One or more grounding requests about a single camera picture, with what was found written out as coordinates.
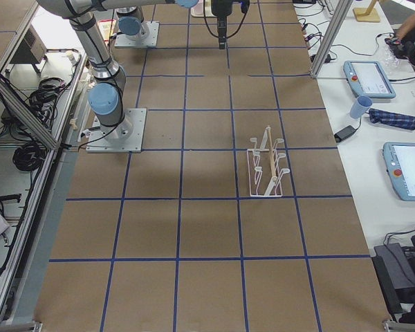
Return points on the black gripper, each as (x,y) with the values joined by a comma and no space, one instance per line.
(220,8)

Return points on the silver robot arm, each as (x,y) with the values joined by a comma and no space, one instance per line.
(105,98)
(131,22)

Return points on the blue cup on desk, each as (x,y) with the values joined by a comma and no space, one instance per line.
(360,106)

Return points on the person's hand at desk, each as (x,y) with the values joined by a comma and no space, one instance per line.
(400,34)

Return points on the wooden stand on desk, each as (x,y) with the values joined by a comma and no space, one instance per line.
(368,14)

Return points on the far blue teach pendant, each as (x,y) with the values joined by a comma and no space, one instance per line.
(368,78)

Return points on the blue teach pendant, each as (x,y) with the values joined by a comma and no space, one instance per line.
(400,162)
(368,78)

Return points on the black power adapter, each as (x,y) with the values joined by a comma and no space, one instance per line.
(344,133)

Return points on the near blue teach pendant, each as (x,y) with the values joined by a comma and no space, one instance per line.
(400,162)

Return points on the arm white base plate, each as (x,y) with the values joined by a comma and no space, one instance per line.
(147,38)
(127,136)

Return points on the aluminium frame post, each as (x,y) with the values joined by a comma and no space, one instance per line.
(331,32)

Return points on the white wire cup rack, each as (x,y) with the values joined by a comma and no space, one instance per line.
(265,170)

